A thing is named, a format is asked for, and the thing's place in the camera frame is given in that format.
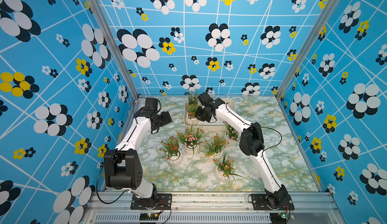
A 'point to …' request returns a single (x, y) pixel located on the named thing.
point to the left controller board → (148, 216)
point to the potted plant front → (223, 173)
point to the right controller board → (278, 218)
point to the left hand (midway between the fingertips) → (168, 119)
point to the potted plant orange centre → (215, 148)
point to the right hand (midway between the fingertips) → (197, 116)
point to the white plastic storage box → (217, 126)
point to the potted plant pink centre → (190, 138)
